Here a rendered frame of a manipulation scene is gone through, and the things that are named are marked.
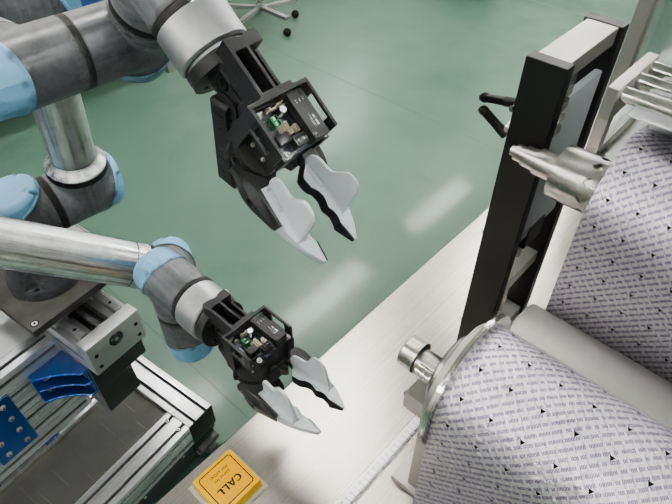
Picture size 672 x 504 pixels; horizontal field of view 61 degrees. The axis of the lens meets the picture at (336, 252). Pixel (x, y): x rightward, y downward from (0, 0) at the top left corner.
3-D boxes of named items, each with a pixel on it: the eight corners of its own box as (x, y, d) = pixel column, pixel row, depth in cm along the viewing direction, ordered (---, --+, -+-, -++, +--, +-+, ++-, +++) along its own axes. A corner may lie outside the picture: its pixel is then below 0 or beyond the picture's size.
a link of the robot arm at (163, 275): (179, 271, 91) (168, 232, 85) (223, 307, 86) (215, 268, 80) (136, 299, 87) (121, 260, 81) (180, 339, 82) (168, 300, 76)
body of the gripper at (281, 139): (284, 166, 49) (201, 44, 48) (249, 198, 56) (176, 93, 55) (344, 129, 53) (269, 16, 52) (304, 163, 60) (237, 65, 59)
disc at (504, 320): (490, 373, 65) (520, 285, 55) (494, 375, 65) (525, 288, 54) (411, 466, 57) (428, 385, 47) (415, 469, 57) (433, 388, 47)
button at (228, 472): (231, 455, 87) (229, 447, 85) (262, 486, 84) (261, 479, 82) (194, 489, 83) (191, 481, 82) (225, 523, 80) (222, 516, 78)
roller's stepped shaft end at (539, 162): (515, 155, 71) (521, 132, 68) (561, 175, 68) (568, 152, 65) (502, 166, 69) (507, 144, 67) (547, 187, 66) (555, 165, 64)
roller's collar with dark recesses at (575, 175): (563, 180, 70) (579, 134, 65) (611, 201, 67) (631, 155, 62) (537, 205, 66) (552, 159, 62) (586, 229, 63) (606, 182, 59)
